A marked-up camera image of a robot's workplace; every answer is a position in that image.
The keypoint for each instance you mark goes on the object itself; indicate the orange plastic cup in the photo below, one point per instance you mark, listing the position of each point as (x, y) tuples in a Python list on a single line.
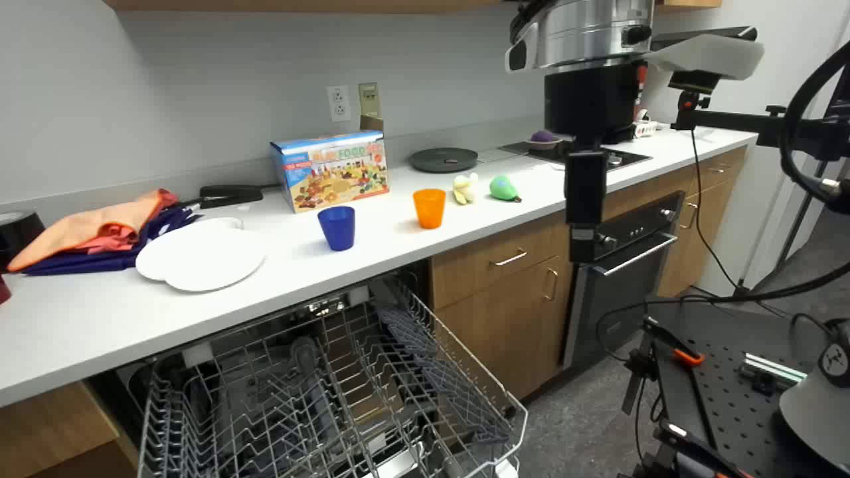
[(427, 208)]

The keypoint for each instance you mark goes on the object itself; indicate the grey round robot base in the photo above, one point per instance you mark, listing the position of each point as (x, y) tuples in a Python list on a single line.
[(819, 415)]

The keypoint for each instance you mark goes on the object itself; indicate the narrow wooden cabinet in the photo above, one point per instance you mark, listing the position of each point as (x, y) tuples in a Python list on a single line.
[(708, 213)]

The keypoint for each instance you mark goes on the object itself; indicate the colourful toy food box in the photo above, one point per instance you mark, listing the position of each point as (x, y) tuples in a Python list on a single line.
[(336, 173)]

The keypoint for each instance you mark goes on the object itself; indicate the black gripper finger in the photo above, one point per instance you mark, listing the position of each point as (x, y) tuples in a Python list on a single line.
[(585, 200)]

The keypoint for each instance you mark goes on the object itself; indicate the low wooden cabinet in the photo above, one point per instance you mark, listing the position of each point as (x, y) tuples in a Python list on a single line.
[(53, 440)]

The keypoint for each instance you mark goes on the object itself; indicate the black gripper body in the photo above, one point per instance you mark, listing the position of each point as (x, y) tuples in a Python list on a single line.
[(592, 102)]

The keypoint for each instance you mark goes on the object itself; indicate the wooden cabinet with drawer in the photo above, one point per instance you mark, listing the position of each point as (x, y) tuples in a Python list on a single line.
[(506, 301)]

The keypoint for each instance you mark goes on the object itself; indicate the black stereo camera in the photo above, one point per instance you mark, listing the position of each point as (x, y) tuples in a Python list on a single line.
[(708, 34)]

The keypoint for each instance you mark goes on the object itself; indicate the dark grey round plate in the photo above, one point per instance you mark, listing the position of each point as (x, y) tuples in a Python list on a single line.
[(442, 161)]

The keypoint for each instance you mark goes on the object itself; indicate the black cooktop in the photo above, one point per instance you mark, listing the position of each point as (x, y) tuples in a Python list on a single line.
[(624, 161)]

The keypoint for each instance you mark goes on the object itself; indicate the blue plastic cup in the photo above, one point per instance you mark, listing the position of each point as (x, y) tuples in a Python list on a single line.
[(336, 226)]

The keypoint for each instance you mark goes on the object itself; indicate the green toy food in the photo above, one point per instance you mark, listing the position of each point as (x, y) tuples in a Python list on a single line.
[(502, 187)]

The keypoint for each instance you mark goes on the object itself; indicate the black stapler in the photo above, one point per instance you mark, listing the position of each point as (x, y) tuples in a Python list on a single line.
[(228, 194)]

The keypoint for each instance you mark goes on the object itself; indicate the dark blue cloth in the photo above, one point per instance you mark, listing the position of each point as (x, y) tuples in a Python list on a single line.
[(163, 222)]

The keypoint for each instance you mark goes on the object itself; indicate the pale yellow toy food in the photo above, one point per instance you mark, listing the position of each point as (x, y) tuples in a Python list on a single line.
[(463, 189)]

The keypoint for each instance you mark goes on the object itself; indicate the white wall outlet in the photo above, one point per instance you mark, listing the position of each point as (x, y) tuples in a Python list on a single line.
[(338, 102)]

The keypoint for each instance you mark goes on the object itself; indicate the dark red object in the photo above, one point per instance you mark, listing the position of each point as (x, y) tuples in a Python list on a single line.
[(2, 291)]

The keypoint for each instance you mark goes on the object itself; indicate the black round device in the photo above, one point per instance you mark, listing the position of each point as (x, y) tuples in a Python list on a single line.
[(836, 360)]

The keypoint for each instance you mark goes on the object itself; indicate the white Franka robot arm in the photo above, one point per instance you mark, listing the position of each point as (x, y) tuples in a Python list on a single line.
[(585, 30)]

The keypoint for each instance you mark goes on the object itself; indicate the black built-in oven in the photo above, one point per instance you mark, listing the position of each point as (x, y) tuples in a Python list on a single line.
[(624, 294)]

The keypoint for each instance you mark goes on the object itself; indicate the white green stick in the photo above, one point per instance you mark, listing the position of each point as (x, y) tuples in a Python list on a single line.
[(773, 368)]

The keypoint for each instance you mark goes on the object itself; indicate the orange cloth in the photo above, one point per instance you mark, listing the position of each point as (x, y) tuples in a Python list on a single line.
[(89, 229)]

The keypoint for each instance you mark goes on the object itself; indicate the black perforated robot table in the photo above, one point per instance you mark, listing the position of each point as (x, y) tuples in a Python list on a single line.
[(725, 407)]

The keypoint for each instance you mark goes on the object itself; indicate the tan wall switch plate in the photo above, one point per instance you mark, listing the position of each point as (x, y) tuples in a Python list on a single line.
[(370, 106)]

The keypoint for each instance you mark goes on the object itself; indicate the red fire extinguisher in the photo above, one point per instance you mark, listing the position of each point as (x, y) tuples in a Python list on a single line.
[(640, 95)]

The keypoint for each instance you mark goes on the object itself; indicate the purple toy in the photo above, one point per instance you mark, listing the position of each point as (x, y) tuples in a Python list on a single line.
[(543, 137)]

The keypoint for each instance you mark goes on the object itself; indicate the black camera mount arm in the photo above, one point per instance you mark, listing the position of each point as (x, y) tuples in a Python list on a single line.
[(751, 123)]

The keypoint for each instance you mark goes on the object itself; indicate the white round plate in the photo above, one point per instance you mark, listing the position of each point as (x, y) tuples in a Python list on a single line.
[(202, 256)]

